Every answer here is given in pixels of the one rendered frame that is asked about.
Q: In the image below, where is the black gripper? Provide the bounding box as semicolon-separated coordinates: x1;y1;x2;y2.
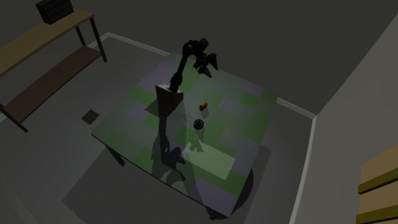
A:
197;53;218;78

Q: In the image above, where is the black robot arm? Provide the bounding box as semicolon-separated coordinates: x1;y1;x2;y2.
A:
169;38;208;92

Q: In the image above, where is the orange knob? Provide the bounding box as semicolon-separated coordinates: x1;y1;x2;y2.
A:
200;102;208;109

